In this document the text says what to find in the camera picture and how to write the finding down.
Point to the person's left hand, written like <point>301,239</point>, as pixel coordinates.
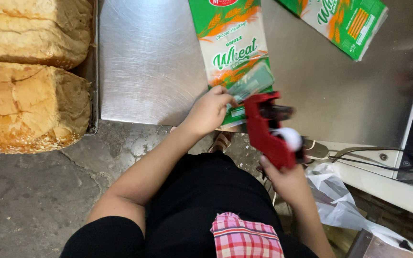
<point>206,113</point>

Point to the person's right hand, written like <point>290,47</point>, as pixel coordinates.
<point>290,184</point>

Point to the person's left fingers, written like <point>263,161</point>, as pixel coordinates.
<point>223,97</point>

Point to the green white bread bag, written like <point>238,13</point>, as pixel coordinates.
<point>342,21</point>
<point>231,43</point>

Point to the red price label gun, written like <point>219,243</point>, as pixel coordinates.
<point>264,138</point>

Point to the person's sandalled foot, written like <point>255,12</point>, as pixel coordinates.
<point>221,142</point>

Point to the person's black clothing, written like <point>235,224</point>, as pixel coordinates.
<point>192,208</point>

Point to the metal baking tray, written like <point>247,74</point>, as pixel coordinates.
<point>92,89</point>

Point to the pink plaid cloth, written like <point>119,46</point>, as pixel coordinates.
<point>246,238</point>

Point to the white plastic bag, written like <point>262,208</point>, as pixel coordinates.
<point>339,204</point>

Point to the white metal machine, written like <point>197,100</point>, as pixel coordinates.
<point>375,190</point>

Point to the brown crusty bread loaf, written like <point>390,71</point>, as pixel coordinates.
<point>30,28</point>
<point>27,107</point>

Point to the grey metal box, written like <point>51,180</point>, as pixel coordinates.
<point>375,248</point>

